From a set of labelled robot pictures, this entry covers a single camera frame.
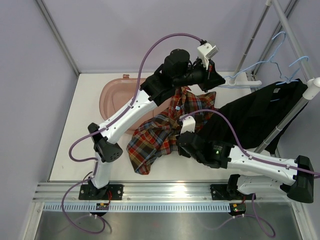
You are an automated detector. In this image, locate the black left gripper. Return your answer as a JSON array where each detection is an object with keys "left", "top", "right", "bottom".
[{"left": 173, "top": 56, "right": 225, "bottom": 93}]

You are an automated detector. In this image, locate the red plaid shirt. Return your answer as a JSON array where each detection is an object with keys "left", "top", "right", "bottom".
[{"left": 126, "top": 87, "right": 217, "bottom": 175}]

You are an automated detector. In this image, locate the light blue wire hanger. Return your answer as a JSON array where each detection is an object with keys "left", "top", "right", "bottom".
[{"left": 218, "top": 31, "right": 287, "bottom": 89}]

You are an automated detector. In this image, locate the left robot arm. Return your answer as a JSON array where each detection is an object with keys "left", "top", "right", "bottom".
[{"left": 88, "top": 46, "right": 226, "bottom": 200}]

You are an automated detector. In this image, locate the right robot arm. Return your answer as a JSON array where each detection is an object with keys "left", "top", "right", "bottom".
[{"left": 176, "top": 131, "right": 315, "bottom": 204}]

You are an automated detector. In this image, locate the black shirt on hanger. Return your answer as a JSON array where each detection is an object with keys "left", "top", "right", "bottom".
[{"left": 198, "top": 79, "right": 307, "bottom": 149}]

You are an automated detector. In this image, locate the blue hanger holding black shirt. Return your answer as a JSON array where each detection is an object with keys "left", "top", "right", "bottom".
[{"left": 269, "top": 55, "right": 309, "bottom": 88}]

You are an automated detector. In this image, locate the pink plastic basin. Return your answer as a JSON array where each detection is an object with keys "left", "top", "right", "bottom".
[{"left": 99, "top": 74, "right": 171, "bottom": 135}]

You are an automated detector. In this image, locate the white clothes rack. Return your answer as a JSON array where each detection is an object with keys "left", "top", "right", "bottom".
[{"left": 221, "top": 0, "right": 320, "bottom": 157}]

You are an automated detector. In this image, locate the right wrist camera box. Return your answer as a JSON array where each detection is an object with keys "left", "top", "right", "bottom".
[{"left": 180, "top": 116, "right": 196, "bottom": 135}]

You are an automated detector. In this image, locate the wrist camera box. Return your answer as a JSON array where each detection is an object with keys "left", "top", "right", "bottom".
[
  {"left": 180, "top": 116, "right": 196, "bottom": 135},
  {"left": 197, "top": 40, "right": 219, "bottom": 70}
]

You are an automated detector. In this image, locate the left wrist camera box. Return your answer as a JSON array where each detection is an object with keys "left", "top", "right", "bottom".
[{"left": 197, "top": 40, "right": 219, "bottom": 70}]

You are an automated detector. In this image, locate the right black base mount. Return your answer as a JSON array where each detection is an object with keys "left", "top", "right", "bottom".
[{"left": 210, "top": 183, "right": 253, "bottom": 201}]

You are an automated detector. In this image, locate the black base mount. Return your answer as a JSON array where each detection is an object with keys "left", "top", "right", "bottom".
[
  {"left": 210, "top": 183, "right": 253, "bottom": 201},
  {"left": 78, "top": 184, "right": 124, "bottom": 201}
]

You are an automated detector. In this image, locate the white slotted cable duct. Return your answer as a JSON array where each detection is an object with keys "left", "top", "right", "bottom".
[{"left": 43, "top": 202, "right": 231, "bottom": 213}]

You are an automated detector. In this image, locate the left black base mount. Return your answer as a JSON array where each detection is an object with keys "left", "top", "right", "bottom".
[{"left": 78, "top": 184, "right": 124, "bottom": 201}]

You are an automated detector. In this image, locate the right aluminium frame post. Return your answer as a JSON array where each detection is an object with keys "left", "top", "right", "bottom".
[{"left": 251, "top": 0, "right": 300, "bottom": 76}]

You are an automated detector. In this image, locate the aluminium frame post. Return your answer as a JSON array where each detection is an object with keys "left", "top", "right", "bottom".
[
  {"left": 251, "top": 0, "right": 300, "bottom": 76},
  {"left": 34, "top": 0, "right": 81, "bottom": 77}
]

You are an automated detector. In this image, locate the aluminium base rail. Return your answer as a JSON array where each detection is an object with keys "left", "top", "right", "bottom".
[{"left": 32, "top": 182, "right": 215, "bottom": 202}]

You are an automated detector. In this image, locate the left aluminium frame post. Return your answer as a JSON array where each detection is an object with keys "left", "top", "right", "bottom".
[{"left": 34, "top": 0, "right": 81, "bottom": 77}]

